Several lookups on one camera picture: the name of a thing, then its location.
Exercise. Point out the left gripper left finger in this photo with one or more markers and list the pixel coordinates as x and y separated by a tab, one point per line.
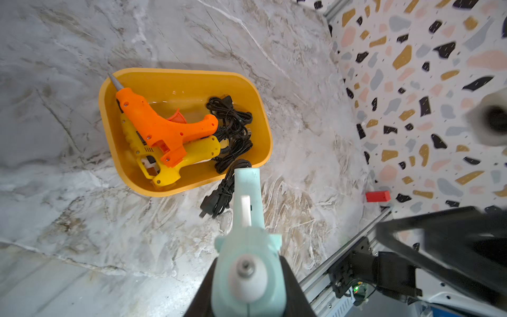
200	306

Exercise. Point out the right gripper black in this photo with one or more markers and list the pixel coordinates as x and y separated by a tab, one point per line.
463	247

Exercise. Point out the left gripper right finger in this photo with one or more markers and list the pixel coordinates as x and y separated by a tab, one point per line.
297	304

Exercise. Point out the mint green hot glue gun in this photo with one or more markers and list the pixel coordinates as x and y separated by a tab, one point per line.
248	277

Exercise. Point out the yellow hot glue gun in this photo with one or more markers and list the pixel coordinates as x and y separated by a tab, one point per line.
158	165

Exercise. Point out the orange hot glue gun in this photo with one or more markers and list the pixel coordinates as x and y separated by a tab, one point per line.
223	121

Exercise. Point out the yellow plastic storage box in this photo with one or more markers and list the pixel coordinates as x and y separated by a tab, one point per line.
184	94

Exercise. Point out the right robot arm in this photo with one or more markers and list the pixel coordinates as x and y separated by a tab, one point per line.
433	290

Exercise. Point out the red small object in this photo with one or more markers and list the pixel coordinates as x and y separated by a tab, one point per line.
378	197

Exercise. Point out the aluminium front rail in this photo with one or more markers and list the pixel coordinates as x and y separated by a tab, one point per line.
329	288

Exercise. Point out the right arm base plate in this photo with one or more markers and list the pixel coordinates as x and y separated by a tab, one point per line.
356	264

